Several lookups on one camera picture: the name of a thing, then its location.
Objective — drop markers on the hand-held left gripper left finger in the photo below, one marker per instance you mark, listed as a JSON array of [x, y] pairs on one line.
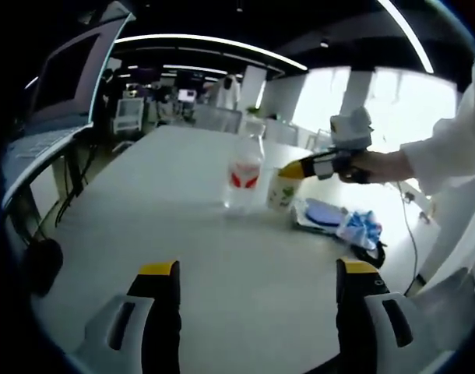
[[163, 311]]

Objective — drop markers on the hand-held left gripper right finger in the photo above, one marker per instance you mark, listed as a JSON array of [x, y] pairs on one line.
[[358, 311]]

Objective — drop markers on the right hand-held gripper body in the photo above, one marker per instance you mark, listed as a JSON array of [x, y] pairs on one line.
[[350, 130]]

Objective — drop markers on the white paper cup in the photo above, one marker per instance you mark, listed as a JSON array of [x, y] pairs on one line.
[[282, 192]]

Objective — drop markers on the plastic bag with blue pad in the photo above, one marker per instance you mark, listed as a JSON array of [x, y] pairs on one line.
[[319, 214]]

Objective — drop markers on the clear plastic water bottle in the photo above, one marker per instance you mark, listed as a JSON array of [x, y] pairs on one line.
[[245, 175]]

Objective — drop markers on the blue tissue pack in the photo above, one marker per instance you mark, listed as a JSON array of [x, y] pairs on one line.
[[360, 230]]

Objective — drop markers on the person's right hand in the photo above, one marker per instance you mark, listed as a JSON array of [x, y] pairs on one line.
[[377, 167]]

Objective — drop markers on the green potted plant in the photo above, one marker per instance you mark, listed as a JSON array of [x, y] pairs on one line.
[[255, 111]]

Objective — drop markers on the person's white coat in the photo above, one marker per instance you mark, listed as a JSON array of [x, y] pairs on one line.
[[451, 304]]

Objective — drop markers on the white table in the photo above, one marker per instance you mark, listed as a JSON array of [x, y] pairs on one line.
[[163, 214]]

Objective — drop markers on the black round object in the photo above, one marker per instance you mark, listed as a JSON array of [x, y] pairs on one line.
[[43, 267]]

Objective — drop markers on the white office chair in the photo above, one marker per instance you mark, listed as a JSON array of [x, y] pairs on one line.
[[127, 117]]

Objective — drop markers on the side desk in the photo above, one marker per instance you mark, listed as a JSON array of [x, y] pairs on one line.
[[39, 152]]

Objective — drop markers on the computer monitor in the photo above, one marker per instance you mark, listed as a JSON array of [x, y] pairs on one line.
[[70, 74]]

